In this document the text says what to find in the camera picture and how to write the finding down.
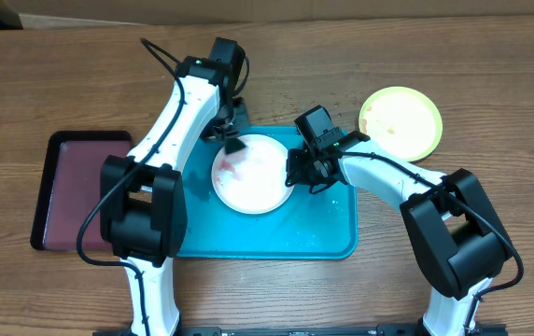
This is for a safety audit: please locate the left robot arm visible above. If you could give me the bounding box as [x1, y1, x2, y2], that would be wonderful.
[91, 56, 249, 335]

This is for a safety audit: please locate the pink-white plate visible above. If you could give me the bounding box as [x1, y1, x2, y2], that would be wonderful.
[211, 134, 293, 215]

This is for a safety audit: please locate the teal plastic tray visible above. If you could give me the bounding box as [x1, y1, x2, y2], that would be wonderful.
[178, 126, 358, 259]

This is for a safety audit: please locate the green and pink sponge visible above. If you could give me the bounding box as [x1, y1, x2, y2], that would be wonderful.
[224, 137, 246, 155]

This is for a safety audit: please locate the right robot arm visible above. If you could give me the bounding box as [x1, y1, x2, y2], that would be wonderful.
[286, 132, 524, 335]

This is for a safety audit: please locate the yellow-green plate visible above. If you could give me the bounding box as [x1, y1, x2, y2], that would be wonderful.
[358, 86, 443, 161]

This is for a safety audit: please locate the black tray with red liquid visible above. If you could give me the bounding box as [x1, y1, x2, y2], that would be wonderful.
[30, 131, 133, 251]

